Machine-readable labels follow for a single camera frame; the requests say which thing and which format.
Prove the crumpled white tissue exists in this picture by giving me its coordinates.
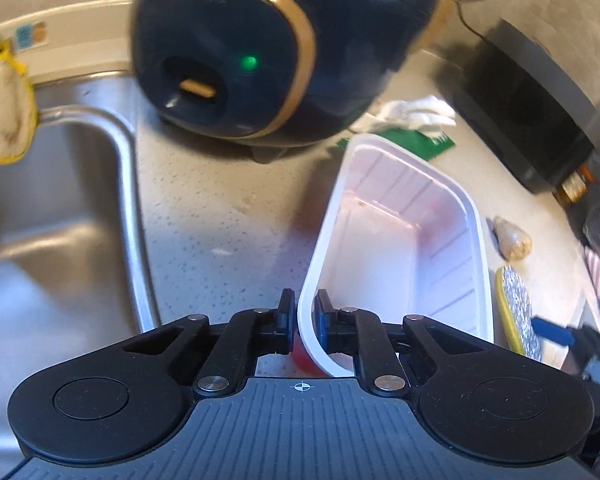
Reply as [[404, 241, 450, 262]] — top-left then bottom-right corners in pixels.
[[374, 94, 457, 134]]

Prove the brown bottle with orange cap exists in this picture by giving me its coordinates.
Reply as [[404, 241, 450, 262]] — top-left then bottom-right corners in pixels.
[[554, 164, 597, 207]]

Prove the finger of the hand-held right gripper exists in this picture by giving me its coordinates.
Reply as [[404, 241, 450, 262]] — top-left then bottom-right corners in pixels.
[[531, 315, 600, 377]]

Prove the black box appliance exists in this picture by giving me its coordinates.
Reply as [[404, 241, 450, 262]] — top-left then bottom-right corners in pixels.
[[451, 17, 600, 194]]

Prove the yellow-rimmed scrubbing pad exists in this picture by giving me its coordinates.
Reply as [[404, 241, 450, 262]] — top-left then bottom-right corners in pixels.
[[494, 265, 544, 362]]

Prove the tan wooden board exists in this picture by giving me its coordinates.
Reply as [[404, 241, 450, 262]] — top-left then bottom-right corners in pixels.
[[415, 0, 462, 58]]

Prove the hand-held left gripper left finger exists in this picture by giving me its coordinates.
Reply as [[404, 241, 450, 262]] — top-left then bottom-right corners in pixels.
[[122, 287, 297, 401]]

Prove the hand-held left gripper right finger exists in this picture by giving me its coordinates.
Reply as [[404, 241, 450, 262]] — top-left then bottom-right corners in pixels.
[[312, 287, 484, 398]]

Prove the sink sticker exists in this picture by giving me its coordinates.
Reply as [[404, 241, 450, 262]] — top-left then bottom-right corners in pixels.
[[14, 21, 49, 52]]

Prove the stainless steel sink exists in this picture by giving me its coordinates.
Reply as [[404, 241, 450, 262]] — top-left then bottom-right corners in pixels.
[[0, 0, 162, 463]]

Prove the yellow mesh sponge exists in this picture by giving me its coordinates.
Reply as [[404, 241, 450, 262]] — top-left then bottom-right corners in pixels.
[[0, 41, 39, 166]]

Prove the dark power cable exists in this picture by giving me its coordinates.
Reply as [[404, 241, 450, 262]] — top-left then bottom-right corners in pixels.
[[455, 0, 522, 43]]

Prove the dark blue rice cooker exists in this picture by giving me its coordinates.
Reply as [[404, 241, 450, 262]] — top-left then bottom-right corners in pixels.
[[130, 0, 438, 165]]

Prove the green packet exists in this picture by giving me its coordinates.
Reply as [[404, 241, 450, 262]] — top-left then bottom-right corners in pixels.
[[336, 126, 457, 162]]

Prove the white rectangular plastic tray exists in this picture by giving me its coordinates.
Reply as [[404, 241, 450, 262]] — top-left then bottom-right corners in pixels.
[[297, 133, 495, 379]]

